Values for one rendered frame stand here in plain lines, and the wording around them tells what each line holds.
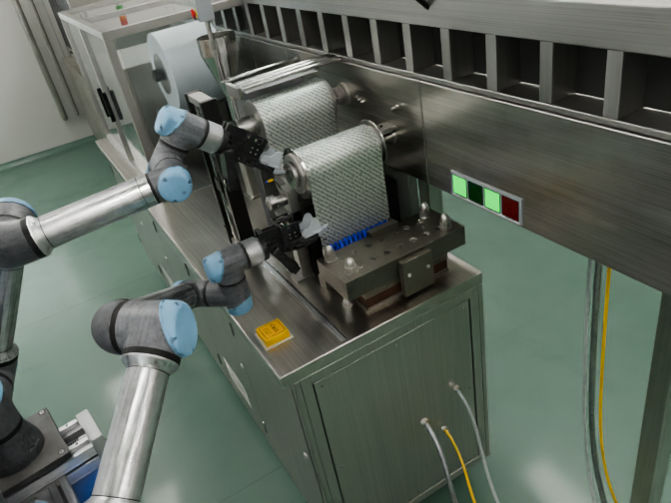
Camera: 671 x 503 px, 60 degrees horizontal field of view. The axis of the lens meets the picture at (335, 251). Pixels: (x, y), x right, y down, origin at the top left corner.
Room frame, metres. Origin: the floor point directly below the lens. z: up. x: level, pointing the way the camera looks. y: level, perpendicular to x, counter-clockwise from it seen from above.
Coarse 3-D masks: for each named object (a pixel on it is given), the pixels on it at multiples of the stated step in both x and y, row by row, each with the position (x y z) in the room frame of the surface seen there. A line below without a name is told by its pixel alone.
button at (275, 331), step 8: (280, 320) 1.29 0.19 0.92; (256, 328) 1.27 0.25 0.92; (264, 328) 1.27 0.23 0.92; (272, 328) 1.26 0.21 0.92; (280, 328) 1.25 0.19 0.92; (264, 336) 1.23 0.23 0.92; (272, 336) 1.22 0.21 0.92; (280, 336) 1.23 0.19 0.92; (288, 336) 1.24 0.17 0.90; (272, 344) 1.22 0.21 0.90
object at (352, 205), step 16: (368, 176) 1.52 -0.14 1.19; (320, 192) 1.46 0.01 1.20; (336, 192) 1.48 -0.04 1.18; (352, 192) 1.50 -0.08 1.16; (368, 192) 1.52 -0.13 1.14; (384, 192) 1.54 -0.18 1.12; (320, 208) 1.45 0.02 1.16; (336, 208) 1.47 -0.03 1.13; (352, 208) 1.49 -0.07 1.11; (368, 208) 1.52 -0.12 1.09; (384, 208) 1.54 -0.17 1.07; (336, 224) 1.47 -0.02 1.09; (352, 224) 1.49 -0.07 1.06; (368, 224) 1.51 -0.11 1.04; (336, 240) 1.47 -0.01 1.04
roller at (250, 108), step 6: (330, 90) 1.78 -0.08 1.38; (246, 108) 1.77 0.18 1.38; (252, 108) 1.72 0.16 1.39; (336, 108) 1.77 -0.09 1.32; (246, 114) 1.79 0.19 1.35; (252, 114) 1.74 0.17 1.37; (258, 114) 1.69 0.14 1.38; (336, 114) 1.78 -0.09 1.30; (258, 120) 1.70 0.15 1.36; (264, 132) 1.68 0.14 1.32; (264, 138) 1.69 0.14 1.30
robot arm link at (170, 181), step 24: (168, 168) 1.24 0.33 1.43; (120, 192) 1.21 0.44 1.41; (144, 192) 1.22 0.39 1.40; (168, 192) 1.21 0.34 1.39; (48, 216) 1.18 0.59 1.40; (72, 216) 1.18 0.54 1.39; (96, 216) 1.18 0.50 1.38; (120, 216) 1.20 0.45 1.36; (0, 240) 1.14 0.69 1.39; (24, 240) 1.14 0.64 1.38; (48, 240) 1.15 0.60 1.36; (72, 240) 1.18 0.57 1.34; (0, 264) 1.14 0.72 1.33; (24, 264) 1.15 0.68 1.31
